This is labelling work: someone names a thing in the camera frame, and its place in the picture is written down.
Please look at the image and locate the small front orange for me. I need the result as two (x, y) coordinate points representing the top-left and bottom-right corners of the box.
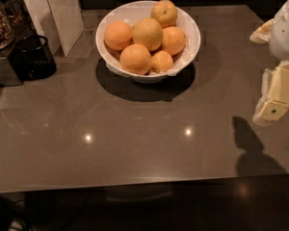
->
(151, 50), (173, 73)

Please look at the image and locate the black mesh cup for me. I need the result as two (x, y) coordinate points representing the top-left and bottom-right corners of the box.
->
(16, 35), (57, 81)

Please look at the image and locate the large centre orange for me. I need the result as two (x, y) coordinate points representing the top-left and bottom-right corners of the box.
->
(132, 17), (163, 52)

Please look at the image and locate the dark metal box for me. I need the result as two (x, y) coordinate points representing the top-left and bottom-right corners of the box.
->
(0, 31), (38, 87)

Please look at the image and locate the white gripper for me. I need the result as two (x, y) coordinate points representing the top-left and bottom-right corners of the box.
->
(250, 0), (289, 126)

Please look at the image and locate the white board panel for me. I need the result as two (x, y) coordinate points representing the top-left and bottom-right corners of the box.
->
(24, 0), (84, 56)

